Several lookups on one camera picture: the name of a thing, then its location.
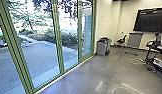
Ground grey trash bin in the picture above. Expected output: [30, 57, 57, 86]
[96, 39, 109, 56]

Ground green lid trash bin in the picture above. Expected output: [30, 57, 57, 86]
[99, 36, 113, 54]

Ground green outdoor hedge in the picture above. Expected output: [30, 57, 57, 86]
[40, 29, 80, 47]

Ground black office chair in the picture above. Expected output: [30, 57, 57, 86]
[115, 33, 128, 50]

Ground grey folding table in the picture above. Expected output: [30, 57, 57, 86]
[124, 31, 145, 56]

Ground green framed glass wall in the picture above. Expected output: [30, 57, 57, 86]
[0, 0, 98, 94]

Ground white floor cable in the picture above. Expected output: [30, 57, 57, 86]
[129, 57, 146, 65]

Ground black wall screen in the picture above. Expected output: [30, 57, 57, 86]
[133, 6, 162, 34]

